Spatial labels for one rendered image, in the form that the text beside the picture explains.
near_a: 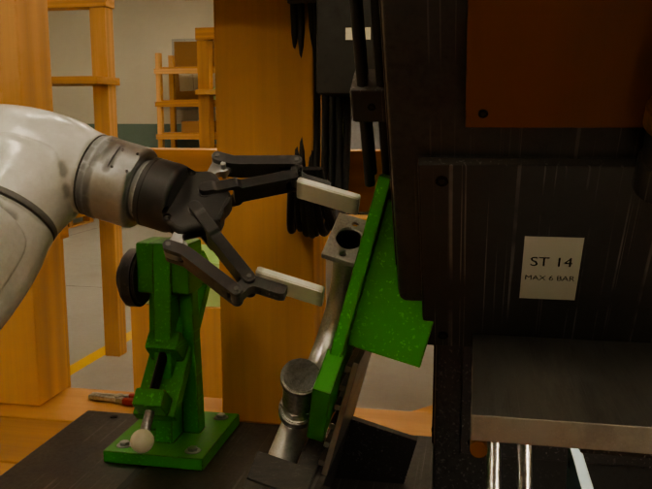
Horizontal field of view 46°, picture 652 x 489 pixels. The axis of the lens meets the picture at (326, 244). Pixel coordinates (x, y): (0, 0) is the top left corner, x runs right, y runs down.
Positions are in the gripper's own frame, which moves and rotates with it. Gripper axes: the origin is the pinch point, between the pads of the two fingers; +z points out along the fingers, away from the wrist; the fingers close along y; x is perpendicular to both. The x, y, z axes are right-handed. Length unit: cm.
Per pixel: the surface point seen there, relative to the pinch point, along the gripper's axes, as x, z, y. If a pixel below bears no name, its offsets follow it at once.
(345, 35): -3.8, -6.6, 26.7
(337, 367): -2.5, 5.6, -13.9
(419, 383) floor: 296, 21, 129
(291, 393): 0.1, 2.2, -16.6
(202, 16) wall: 671, -402, 747
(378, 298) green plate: -5.8, 7.3, -7.7
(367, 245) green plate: -9.9, 5.1, -5.3
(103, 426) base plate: 38.3, -25.9, -14.5
